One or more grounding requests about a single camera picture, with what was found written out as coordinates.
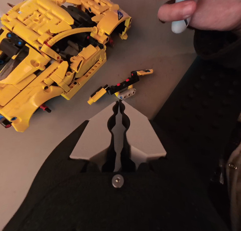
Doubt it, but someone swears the grey desk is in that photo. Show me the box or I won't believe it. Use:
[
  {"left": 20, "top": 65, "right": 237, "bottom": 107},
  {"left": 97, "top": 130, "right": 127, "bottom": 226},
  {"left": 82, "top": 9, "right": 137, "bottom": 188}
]
[{"left": 0, "top": 0, "right": 198, "bottom": 216}]

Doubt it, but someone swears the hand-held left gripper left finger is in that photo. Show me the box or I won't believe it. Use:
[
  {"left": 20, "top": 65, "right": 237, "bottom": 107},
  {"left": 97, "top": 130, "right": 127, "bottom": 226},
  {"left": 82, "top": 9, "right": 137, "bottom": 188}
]
[{"left": 69, "top": 101, "right": 119, "bottom": 172}]

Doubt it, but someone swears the yellow black brick bumper assembly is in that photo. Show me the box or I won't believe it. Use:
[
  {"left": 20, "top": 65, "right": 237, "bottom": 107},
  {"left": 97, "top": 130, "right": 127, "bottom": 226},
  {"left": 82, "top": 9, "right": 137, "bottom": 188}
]
[{"left": 87, "top": 69, "right": 154, "bottom": 105}]

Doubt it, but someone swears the dark fleece-lined jacket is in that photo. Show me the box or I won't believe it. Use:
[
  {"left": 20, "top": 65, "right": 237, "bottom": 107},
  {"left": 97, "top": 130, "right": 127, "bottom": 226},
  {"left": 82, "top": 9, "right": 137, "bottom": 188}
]
[{"left": 218, "top": 143, "right": 241, "bottom": 231}]

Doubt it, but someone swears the yellow toy brick car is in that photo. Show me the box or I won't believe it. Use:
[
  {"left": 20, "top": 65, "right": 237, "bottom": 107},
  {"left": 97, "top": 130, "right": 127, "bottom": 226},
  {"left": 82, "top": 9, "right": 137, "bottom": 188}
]
[{"left": 0, "top": 0, "right": 132, "bottom": 132}]

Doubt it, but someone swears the person's right forearm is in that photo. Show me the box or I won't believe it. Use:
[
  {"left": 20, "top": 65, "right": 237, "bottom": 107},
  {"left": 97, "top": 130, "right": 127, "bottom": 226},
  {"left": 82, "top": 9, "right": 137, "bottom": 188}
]
[{"left": 194, "top": 28, "right": 241, "bottom": 70}]

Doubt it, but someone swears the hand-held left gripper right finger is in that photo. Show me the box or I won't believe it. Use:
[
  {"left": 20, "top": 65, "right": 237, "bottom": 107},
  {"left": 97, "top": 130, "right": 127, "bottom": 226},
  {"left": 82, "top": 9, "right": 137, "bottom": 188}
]
[{"left": 119, "top": 101, "right": 167, "bottom": 171}]

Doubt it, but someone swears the black dimpled mat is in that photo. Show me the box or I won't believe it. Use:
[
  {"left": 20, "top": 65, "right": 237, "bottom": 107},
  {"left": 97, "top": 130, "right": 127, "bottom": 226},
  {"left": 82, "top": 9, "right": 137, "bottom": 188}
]
[{"left": 153, "top": 54, "right": 241, "bottom": 179}]

